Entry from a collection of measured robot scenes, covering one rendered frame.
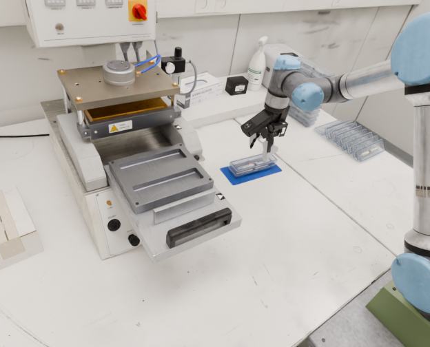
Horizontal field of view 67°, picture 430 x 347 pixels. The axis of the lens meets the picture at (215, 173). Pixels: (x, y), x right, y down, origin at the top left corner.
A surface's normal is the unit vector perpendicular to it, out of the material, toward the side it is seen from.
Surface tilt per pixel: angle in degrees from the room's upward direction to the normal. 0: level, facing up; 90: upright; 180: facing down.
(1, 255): 89
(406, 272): 95
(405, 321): 90
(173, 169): 0
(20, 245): 89
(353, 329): 0
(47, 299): 0
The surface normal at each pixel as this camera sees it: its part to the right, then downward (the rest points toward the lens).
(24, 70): 0.57, 0.60
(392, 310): -0.81, 0.29
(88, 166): 0.46, -0.17
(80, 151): 0.14, -0.74
